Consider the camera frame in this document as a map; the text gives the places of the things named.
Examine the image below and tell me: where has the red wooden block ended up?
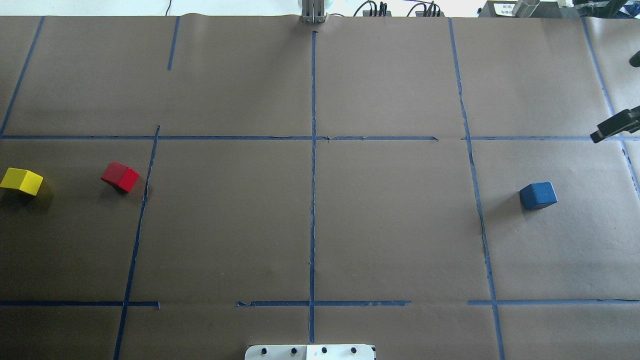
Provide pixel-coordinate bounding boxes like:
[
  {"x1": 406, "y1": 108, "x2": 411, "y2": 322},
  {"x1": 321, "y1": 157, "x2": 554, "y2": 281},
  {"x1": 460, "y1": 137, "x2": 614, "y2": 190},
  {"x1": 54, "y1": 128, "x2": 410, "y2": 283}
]
[{"x1": 100, "y1": 161, "x2": 140, "y2": 193}]

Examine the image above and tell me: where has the blue wooden block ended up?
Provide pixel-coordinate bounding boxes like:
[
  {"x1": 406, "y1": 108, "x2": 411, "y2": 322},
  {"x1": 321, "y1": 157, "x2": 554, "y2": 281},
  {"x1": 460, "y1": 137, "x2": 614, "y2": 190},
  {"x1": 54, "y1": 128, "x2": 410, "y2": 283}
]
[{"x1": 518, "y1": 181, "x2": 558, "y2": 211}]

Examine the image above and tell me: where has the yellow wooden block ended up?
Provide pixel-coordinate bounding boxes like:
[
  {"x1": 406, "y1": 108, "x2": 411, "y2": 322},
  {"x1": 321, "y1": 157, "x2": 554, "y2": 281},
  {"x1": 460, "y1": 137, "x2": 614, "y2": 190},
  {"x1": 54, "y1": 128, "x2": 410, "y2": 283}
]
[{"x1": 0, "y1": 167, "x2": 44, "y2": 196}]

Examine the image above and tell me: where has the black box under cup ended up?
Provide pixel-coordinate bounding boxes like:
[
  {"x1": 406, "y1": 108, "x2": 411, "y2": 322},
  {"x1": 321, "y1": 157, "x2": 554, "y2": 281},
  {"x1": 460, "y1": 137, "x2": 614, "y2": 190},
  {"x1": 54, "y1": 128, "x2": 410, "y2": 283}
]
[{"x1": 477, "y1": 0, "x2": 562, "y2": 19}]

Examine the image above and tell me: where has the aluminium frame post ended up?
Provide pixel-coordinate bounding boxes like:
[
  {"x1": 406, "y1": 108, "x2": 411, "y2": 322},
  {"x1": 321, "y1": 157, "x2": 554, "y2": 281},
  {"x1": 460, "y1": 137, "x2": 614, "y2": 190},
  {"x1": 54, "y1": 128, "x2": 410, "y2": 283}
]
[{"x1": 299, "y1": 0, "x2": 327, "y2": 25}]

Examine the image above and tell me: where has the white mounting base plate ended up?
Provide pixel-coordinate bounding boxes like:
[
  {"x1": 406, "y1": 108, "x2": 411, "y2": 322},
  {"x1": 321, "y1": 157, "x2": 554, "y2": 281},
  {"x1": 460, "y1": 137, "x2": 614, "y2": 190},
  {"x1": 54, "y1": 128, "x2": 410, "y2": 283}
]
[{"x1": 244, "y1": 343, "x2": 377, "y2": 360}]

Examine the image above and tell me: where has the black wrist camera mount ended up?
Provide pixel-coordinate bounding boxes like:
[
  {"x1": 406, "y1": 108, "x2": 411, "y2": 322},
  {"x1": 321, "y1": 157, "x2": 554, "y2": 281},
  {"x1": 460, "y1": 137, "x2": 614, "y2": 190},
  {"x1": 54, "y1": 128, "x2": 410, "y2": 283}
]
[{"x1": 590, "y1": 106, "x2": 640, "y2": 144}]

